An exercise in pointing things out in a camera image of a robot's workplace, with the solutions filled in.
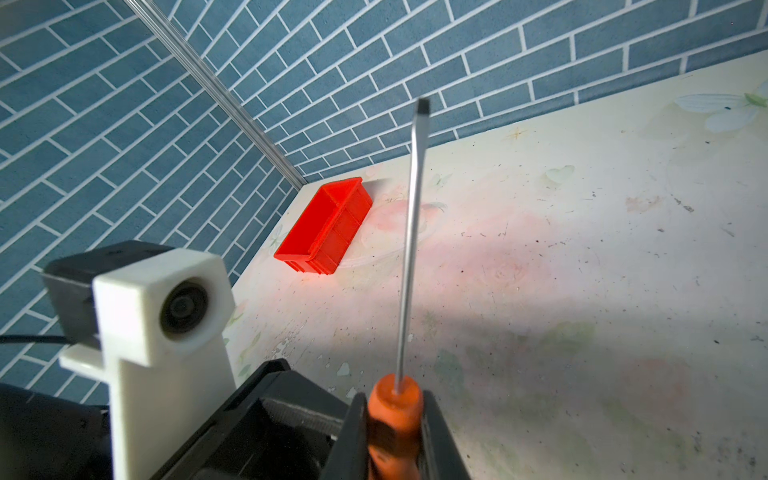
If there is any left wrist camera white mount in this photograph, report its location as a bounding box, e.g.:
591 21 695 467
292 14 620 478
42 240 236 479

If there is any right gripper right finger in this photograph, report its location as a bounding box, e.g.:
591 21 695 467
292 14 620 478
419 390 471 480

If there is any red plastic bin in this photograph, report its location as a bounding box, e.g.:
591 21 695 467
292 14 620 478
274 177 373 275

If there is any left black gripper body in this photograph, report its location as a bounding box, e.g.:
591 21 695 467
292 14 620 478
1 360 347 479

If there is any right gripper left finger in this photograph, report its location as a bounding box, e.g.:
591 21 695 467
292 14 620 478
320 393 369 480

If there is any left corner aluminium post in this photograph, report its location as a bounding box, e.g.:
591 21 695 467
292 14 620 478
124 0 307 190

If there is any orange handled screwdriver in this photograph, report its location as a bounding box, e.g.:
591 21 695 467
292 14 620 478
367 97 431 479

